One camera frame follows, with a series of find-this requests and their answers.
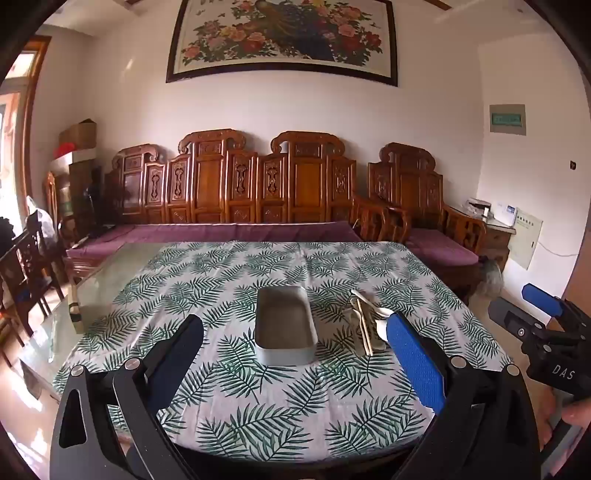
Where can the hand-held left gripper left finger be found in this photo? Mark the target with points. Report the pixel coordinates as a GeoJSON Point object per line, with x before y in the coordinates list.
{"type": "Point", "coordinates": [182, 355]}

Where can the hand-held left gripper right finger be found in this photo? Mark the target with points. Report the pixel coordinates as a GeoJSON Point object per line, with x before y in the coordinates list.
{"type": "Point", "coordinates": [415, 360]}

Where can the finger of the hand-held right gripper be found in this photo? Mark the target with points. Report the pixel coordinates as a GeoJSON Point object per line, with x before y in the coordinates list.
{"type": "Point", "coordinates": [508, 316]}
{"type": "Point", "coordinates": [540, 297]}

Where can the grey rectangular container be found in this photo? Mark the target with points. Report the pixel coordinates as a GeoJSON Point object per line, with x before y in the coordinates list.
{"type": "Point", "coordinates": [286, 355]}

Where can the person's right hand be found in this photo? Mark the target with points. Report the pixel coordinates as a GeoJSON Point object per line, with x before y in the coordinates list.
{"type": "Point", "coordinates": [577, 410]}

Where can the white plastic spoon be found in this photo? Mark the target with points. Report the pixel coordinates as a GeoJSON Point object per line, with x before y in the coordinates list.
{"type": "Point", "coordinates": [381, 334]}

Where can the grey plastic bag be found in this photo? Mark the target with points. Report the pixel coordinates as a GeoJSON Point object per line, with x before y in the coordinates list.
{"type": "Point", "coordinates": [489, 277]}

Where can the beige electrical panel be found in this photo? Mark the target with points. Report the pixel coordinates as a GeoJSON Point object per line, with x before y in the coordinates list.
{"type": "Point", "coordinates": [525, 237]}

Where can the wooden side table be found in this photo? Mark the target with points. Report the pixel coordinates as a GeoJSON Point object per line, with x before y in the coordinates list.
{"type": "Point", "coordinates": [496, 240]}

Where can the white box with blue print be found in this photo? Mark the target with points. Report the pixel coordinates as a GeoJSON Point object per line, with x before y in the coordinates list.
{"type": "Point", "coordinates": [505, 214]}

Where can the purple armchair cushion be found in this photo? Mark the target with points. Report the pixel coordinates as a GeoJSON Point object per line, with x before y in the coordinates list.
{"type": "Point", "coordinates": [443, 247]}

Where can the leaf-print tablecloth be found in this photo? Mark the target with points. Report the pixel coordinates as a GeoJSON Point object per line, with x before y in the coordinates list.
{"type": "Point", "coordinates": [277, 415]}

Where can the purple sofa cushion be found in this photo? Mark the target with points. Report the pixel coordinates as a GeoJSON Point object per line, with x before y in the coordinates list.
{"type": "Point", "coordinates": [207, 233]}

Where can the carved wooden armchair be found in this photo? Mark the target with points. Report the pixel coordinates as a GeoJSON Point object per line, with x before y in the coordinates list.
{"type": "Point", "coordinates": [406, 184]}

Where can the carved wooden sofa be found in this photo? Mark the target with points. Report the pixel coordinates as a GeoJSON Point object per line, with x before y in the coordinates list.
{"type": "Point", "coordinates": [212, 184]}

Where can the dark wooden dining chair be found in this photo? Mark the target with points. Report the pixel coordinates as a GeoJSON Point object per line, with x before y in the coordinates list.
{"type": "Point", "coordinates": [27, 272]}

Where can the dark wooden cabinet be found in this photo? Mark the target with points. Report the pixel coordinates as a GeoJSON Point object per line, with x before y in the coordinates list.
{"type": "Point", "coordinates": [83, 194]}

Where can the clear plastic bag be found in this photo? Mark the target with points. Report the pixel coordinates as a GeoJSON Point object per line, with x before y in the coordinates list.
{"type": "Point", "coordinates": [41, 219]}

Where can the wooden chair with clothes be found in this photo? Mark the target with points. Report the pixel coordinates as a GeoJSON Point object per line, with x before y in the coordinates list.
{"type": "Point", "coordinates": [7, 235]}

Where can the white flat box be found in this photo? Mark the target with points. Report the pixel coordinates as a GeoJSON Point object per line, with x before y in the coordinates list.
{"type": "Point", "coordinates": [76, 156]}

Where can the red bundle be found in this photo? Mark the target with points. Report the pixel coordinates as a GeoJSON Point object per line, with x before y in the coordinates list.
{"type": "Point", "coordinates": [64, 150]}

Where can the cardboard box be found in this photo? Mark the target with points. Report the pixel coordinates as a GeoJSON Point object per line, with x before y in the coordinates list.
{"type": "Point", "coordinates": [78, 134]}

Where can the framed floral peacock painting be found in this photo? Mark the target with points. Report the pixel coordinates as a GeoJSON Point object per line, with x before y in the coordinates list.
{"type": "Point", "coordinates": [281, 37]}

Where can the wall box with green label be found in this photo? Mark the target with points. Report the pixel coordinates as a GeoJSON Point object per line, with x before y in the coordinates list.
{"type": "Point", "coordinates": [508, 120]}

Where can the wooden door frame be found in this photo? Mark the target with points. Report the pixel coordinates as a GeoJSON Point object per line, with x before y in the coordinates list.
{"type": "Point", "coordinates": [27, 115]}

